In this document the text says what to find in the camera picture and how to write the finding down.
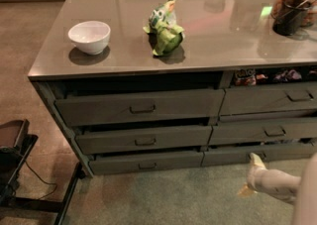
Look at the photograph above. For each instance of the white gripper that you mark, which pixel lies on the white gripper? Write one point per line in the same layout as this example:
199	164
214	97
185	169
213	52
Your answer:
264	181

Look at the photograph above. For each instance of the grey drawer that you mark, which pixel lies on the grey drawer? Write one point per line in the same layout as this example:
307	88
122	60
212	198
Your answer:
146	162
143	139
269	98
268	153
263	131
139	107

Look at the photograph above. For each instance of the grey drawer cabinet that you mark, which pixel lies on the grey drawer cabinet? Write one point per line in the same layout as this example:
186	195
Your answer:
141	85

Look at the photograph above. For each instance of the snack packages in shelf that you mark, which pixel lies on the snack packages in shelf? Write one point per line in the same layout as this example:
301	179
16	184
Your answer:
260	76

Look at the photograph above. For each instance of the green crumpled snack bag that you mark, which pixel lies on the green crumpled snack bag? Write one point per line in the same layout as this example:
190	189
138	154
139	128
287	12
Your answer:
162	23

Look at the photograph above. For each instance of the black cup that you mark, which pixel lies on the black cup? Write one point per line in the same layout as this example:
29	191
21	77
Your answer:
290	16

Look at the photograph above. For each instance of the white ceramic bowl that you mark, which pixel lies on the white ceramic bowl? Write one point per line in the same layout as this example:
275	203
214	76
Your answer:
90	37

